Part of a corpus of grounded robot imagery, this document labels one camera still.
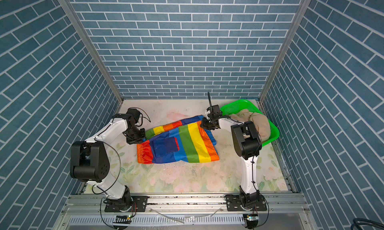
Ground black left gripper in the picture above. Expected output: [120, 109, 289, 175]
[125, 126, 147, 144]

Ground rainbow striped shorts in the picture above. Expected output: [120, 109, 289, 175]
[137, 115, 220, 164]

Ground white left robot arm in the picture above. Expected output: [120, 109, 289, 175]
[70, 108, 148, 213]

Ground beige shorts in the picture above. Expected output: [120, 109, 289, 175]
[230, 109, 271, 143]

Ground green plastic basket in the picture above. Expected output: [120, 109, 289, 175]
[220, 100, 280, 147]

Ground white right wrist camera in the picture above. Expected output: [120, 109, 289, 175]
[206, 105, 223, 121]

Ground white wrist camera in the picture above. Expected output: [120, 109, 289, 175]
[127, 108, 142, 124]
[206, 105, 223, 121]

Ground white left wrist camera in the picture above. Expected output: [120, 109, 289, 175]
[127, 108, 142, 124]

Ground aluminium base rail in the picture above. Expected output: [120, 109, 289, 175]
[54, 192, 316, 230]

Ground white vented cable tray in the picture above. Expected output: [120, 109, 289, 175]
[69, 214, 245, 227]

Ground aluminium left corner post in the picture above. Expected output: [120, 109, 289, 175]
[57, 0, 124, 104]

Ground aluminium corner post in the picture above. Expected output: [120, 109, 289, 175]
[57, 0, 124, 104]
[259, 0, 311, 104]

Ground aluminium right corner post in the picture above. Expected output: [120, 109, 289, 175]
[259, 0, 311, 104]

